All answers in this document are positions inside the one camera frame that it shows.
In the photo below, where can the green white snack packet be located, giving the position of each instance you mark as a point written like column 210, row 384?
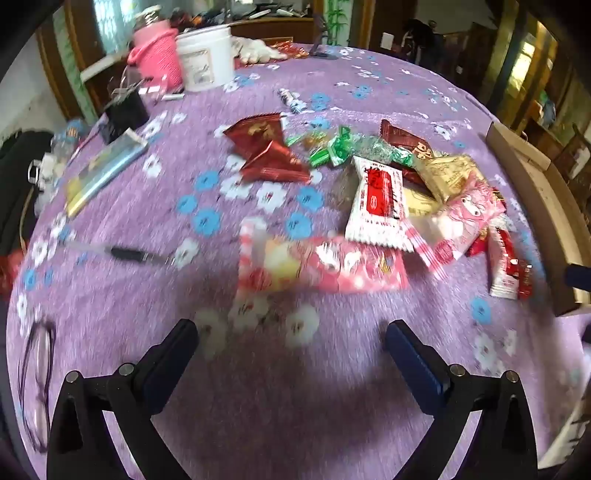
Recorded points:
column 385, row 151

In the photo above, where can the green orange candy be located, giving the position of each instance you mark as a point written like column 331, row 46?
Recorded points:
column 304, row 139

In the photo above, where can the pink woven bottle holder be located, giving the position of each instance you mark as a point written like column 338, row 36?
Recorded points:
column 157, row 55

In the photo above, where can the beige snack packet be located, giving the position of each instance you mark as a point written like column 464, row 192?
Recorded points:
column 445, row 177

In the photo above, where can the small white tube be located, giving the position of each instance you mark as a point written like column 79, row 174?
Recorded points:
column 171, row 97

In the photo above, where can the small red white snack packet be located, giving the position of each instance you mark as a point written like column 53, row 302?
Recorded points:
column 505, row 267

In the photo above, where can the shallow cardboard box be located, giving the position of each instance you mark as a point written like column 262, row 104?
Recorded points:
column 545, row 194

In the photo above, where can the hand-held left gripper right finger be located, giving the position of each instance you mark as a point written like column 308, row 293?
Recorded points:
column 411, row 360

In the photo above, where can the green bamboo wall poster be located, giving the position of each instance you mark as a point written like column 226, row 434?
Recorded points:
column 335, row 23

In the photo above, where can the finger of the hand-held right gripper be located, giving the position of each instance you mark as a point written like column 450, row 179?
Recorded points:
column 579, row 277

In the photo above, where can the pink cartoon snack packet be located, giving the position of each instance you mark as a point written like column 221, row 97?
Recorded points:
column 457, row 221

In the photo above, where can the eyeglasses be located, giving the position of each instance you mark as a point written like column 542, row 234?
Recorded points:
column 46, row 350

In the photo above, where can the clear plastic bottle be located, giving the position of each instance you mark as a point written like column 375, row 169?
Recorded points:
column 69, row 136

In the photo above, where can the black pen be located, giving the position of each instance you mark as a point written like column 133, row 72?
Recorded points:
column 127, row 253

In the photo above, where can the large pink snack packet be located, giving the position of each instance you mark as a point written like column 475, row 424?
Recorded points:
column 332, row 267

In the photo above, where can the brown red snack packet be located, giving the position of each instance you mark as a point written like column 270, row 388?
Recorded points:
column 401, row 138

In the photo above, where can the black box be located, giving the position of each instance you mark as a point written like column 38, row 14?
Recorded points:
column 124, row 115

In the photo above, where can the dark cloth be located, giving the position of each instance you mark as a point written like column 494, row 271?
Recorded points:
column 18, row 184

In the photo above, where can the white blue wrapped candy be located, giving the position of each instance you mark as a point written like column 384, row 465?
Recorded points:
column 292, row 101

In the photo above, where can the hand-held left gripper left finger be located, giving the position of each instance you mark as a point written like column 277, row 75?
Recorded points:
column 173, row 355

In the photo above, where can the pale yellow snack packet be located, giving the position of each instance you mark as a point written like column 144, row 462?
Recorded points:
column 418, row 205

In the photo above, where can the red foil wrappers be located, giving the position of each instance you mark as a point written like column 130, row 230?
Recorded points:
column 288, row 50

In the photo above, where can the wooden cabinet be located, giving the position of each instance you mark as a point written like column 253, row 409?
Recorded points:
column 277, row 30

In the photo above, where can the white plastic bucket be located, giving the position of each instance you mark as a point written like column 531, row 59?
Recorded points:
column 205, row 60

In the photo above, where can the dark figurine stand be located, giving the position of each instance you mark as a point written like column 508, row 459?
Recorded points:
column 322, row 41

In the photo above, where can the purple floral tablecloth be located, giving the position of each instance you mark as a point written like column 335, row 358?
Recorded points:
column 277, row 392

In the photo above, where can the yellow blue booklet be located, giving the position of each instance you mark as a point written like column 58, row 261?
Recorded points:
column 104, row 170

